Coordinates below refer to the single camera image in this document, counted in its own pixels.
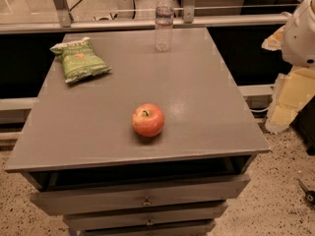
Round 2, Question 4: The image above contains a red apple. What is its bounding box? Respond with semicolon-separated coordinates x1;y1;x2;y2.
132;103;164;138

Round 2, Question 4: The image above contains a green chip bag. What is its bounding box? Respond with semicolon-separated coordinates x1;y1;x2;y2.
50;37;111;84

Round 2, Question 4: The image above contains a middle grey drawer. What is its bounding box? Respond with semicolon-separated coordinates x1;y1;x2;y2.
63;201;227;230

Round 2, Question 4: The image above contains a grey drawer cabinet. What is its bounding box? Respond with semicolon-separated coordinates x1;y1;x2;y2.
6;29;269;236

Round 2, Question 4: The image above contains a black tool on floor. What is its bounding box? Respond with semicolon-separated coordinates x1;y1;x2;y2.
298;180;315;205

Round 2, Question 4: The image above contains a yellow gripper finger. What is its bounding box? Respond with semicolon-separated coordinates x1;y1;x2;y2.
261;27;284;51
265;66;315;134

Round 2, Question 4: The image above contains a white cable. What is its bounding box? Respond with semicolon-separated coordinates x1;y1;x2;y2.
249;105;271;114

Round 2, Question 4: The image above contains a top grey drawer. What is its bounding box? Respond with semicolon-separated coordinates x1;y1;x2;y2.
31;174;250;215

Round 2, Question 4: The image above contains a clear plastic water bottle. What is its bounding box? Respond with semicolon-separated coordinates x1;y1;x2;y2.
155;0;174;52

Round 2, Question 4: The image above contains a metal railing frame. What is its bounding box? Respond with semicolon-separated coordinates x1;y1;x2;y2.
0;0;303;34

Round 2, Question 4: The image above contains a bottom grey drawer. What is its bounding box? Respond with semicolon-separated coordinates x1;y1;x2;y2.
80;219;216;236

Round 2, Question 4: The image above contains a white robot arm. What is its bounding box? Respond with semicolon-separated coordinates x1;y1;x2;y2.
262;0;315;134

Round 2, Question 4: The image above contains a grey drawer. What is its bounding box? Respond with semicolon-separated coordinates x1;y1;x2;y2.
31;174;250;215
80;219;216;236
63;201;227;230

